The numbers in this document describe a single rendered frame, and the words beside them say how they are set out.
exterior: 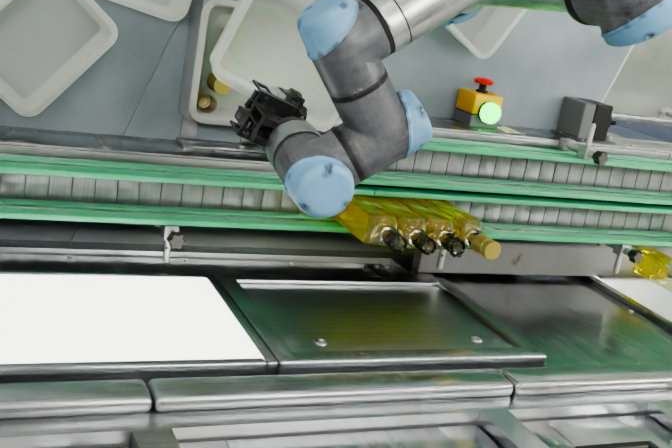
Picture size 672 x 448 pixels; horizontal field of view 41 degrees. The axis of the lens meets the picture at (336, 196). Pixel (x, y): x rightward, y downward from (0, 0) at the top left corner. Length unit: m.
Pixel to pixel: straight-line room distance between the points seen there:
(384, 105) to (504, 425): 0.51
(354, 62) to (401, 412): 0.51
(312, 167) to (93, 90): 0.72
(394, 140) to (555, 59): 1.03
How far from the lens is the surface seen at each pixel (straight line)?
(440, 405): 1.34
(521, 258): 2.00
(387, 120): 1.08
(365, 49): 1.05
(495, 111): 1.88
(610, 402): 1.50
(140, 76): 1.70
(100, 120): 1.70
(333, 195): 1.07
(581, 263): 2.11
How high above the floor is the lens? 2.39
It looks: 61 degrees down
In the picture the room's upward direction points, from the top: 127 degrees clockwise
